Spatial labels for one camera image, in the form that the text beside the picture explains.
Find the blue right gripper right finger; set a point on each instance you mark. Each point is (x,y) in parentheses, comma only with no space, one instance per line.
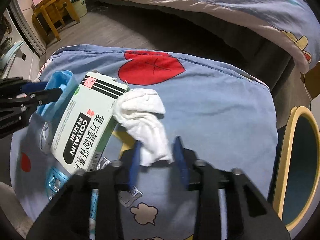
(178,154)

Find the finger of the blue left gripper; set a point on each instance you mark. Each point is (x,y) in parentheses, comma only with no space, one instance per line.
(33,87)

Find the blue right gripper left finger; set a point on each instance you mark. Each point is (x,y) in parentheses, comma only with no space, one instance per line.
(135,164)

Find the white tissue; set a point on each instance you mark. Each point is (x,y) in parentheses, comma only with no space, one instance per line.
(137,111)

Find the yellow rimmed teal trash bin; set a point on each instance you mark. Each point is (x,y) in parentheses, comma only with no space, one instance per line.
(294,189)

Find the silver blister pack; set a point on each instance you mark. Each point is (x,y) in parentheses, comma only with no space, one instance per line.
(128,194)

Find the green white medicine box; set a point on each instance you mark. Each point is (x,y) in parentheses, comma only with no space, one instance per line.
(87,122)

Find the teal blister pack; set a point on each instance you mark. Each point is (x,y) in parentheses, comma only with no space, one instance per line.
(55,179)

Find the wooden stool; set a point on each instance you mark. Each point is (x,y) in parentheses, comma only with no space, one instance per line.
(47,13)

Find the white storage bucket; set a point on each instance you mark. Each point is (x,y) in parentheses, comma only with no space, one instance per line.
(79,7)

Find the dark grey bed skirt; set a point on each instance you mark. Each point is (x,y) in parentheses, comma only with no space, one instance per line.
(129,25)

